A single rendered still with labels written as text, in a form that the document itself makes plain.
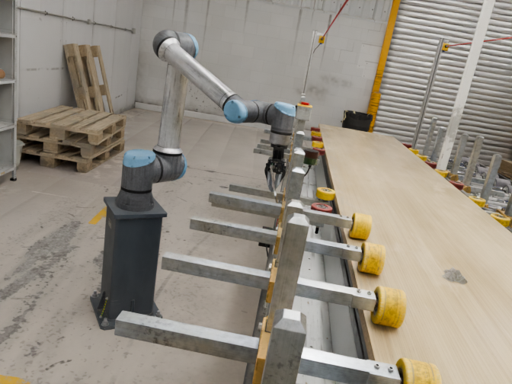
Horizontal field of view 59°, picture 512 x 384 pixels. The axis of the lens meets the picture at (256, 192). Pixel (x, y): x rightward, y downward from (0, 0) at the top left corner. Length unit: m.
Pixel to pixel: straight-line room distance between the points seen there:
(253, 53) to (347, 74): 1.93
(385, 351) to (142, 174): 1.55
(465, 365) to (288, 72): 8.61
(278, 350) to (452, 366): 0.55
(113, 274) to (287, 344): 1.90
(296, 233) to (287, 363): 0.25
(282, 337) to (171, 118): 1.87
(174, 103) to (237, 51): 7.15
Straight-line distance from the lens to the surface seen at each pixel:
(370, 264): 1.22
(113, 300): 2.41
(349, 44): 9.51
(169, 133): 2.29
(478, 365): 1.04
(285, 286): 0.74
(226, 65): 9.38
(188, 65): 2.00
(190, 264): 0.99
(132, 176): 2.21
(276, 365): 0.51
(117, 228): 2.24
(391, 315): 1.00
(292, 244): 0.71
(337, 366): 0.77
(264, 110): 1.89
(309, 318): 1.54
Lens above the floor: 1.40
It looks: 17 degrees down
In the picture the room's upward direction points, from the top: 10 degrees clockwise
